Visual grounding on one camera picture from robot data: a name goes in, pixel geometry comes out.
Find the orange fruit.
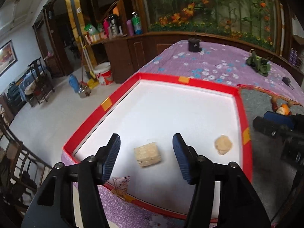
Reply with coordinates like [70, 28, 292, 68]
[276, 104, 292, 116]

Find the beige round food piece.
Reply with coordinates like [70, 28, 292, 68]
[214, 135, 233, 155]

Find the beige cube food piece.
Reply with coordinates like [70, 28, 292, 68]
[134, 142, 161, 168]

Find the grey felt mat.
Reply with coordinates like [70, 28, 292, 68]
[241, 89, 303, 223]

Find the black car key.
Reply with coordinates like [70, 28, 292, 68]
[282, 76, 294, 90]

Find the green leafy plant bunch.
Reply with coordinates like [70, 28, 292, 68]
[246, 49, 272, 77]

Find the purple floral tablecloth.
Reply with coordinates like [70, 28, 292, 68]
[61, 40, 304, 228]

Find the metal kettle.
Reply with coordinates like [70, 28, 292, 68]
[78, 82, 91, 98]

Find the dark wooden chair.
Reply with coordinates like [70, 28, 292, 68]
[28, 57, 55, 104]

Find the blue thermos jug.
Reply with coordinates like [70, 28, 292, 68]
[69, 74, 80, 93]

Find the yellow broom dustpan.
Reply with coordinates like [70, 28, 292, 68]
[79, 37, 99, 89]

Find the red white shallow box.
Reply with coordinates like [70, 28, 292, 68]
[63, 73, 253, 219]

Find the black cylindrical cup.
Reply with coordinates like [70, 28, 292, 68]
[188, 38, 201, 52]

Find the white red plastic bucket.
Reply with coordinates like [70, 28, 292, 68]
[93, 62, 114, 86]

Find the green spray can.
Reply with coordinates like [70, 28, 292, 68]
[131, 12, 143, 35]

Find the pink bottle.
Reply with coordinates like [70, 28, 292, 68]
[126, 20, 135, 36]

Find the flower garden wall mural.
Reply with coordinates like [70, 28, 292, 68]
[143, 0, 276, 51]

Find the framed wall painting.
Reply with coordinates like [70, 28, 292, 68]
[0, 40, 17, 76]

